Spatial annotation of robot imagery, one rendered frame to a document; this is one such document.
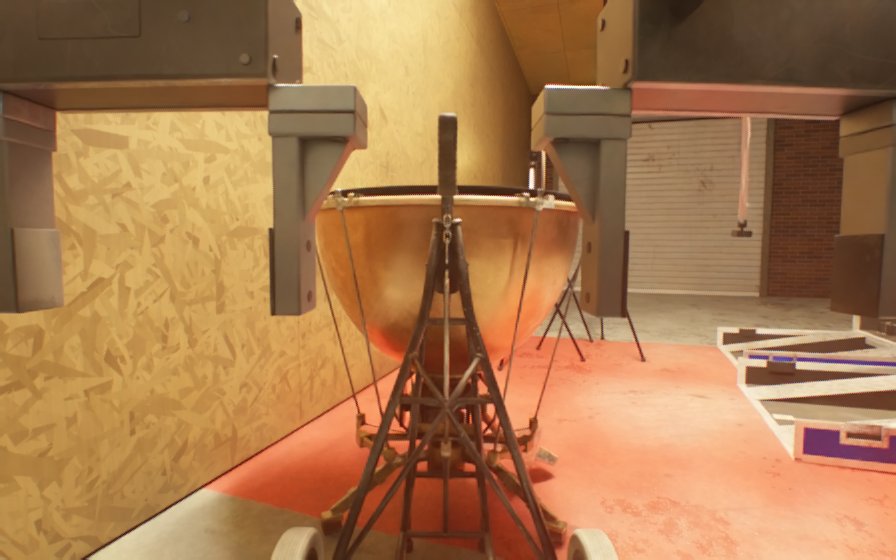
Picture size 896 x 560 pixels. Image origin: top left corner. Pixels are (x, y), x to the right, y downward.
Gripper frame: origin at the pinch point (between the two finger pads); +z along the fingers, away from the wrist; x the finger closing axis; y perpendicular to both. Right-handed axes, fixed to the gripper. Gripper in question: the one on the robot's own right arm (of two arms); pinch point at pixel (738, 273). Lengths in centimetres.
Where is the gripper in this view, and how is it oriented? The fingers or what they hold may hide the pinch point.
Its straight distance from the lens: 25.5
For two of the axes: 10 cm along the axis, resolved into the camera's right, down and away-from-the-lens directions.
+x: 10.0, 0.1, 0.0
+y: 0.0, 0.7, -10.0
